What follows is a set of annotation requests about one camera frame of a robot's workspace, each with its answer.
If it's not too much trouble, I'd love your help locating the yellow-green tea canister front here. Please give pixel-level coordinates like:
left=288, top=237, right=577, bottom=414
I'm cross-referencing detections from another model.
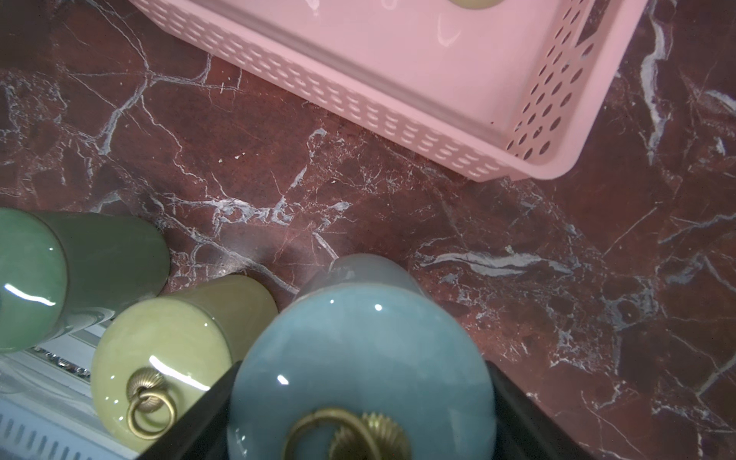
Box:
left=91, top=274, right=278, bottom=453

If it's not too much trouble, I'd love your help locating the pink perforated plastic basket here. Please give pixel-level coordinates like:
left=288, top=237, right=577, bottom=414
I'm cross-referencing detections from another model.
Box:
left=137, top=0, right=646, bottom=182

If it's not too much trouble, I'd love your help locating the aluminium front rail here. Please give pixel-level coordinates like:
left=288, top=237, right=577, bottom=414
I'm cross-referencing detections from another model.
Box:
left=1, top=321, right=138, bottom=459

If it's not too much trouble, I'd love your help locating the dark green tea canister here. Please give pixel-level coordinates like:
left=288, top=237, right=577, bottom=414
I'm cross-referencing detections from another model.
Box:
left=1, top=208, right=170, bottom=353

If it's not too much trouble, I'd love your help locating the blue tea canister front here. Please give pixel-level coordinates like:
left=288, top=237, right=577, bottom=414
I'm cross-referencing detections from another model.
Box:
left=226, top=254, right=498, bottom=459

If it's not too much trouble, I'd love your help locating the yellow-green tea canister right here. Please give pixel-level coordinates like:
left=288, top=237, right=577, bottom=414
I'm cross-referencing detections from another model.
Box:
left=450, top=0, right=503, bottom=10

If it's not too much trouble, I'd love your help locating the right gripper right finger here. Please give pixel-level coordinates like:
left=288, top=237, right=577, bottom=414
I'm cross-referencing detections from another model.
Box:
left=486, top=361, right=593, bottom=460

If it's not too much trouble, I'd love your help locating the yellow-green tea canister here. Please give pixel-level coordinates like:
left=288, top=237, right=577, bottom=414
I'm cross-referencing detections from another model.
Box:
left=450, top=0, right=503, bottom=10
left=91, top=274, right=278, bottom=453

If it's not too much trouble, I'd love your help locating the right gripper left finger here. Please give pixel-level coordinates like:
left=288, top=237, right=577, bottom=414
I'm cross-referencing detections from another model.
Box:
left=137, top=361, right=242, bottom=460

